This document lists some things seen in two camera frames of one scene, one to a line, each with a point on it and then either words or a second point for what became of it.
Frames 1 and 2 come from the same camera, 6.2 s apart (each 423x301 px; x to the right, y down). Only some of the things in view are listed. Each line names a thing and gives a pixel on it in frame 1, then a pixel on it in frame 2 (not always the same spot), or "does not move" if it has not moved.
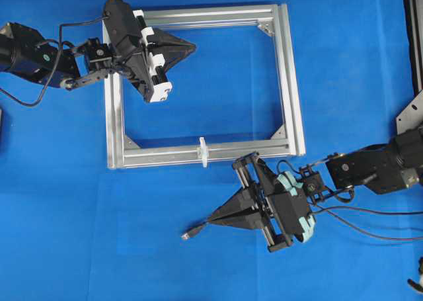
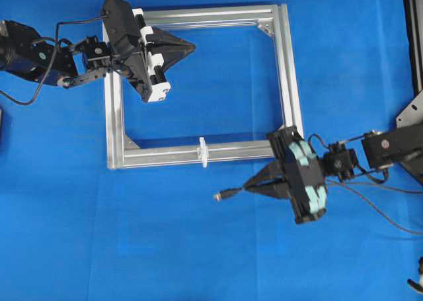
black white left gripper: x=133 y=40 does not move
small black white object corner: x=419 y=286 does not move
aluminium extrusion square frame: x=122 y=154 does not move
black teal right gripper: x=280 y=201 → x=303 y=180
